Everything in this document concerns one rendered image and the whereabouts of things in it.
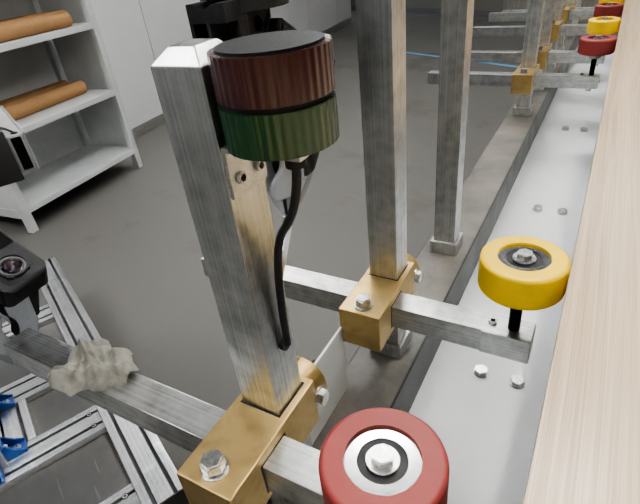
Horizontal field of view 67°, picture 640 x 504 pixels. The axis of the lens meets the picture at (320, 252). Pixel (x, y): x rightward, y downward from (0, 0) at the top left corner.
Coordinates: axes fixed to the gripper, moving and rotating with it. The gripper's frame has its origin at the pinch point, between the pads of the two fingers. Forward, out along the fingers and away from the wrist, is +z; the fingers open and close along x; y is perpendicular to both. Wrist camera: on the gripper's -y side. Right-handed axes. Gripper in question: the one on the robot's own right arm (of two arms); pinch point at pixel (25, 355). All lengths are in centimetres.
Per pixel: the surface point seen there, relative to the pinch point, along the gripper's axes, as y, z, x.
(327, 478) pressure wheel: -39.8, -7.9, 2.8
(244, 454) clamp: -32.1, -4.2, 1.8
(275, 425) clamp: -32.8, -4.2, -1.2
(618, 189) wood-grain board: -53, -7, -43
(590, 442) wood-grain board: -53, -7, -7
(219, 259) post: -30.5, -18.4, -2.1
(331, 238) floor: 48, 83, -149
